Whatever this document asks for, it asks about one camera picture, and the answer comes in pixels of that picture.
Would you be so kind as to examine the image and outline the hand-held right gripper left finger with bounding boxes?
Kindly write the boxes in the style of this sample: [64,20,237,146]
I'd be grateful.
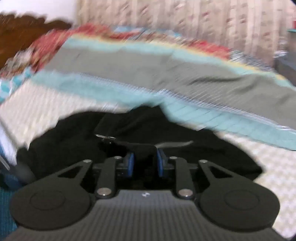
[56,152,136,200]

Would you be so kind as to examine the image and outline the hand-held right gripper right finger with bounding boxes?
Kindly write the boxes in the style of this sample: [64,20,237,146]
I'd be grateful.
[156,148,234,200]

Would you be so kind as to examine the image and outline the black zippered jacket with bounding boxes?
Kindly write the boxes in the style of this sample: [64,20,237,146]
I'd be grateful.
[17,105,263,186]

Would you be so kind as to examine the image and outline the patchwork striped quilt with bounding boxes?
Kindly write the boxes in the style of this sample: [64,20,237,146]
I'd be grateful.
[0,23,296,239]

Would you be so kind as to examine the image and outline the blue cloth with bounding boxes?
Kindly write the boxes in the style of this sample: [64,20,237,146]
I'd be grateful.
[0,173,19,233]

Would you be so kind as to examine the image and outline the beige patterned curtain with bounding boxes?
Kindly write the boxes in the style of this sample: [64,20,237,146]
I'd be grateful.
[76,0,290,68]

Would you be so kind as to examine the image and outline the dark side table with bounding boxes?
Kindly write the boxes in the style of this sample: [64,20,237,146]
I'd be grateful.
[275,55,296,85]

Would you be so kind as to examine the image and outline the wooden headboard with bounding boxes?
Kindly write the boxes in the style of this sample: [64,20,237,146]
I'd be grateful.
[0,13,73,68]

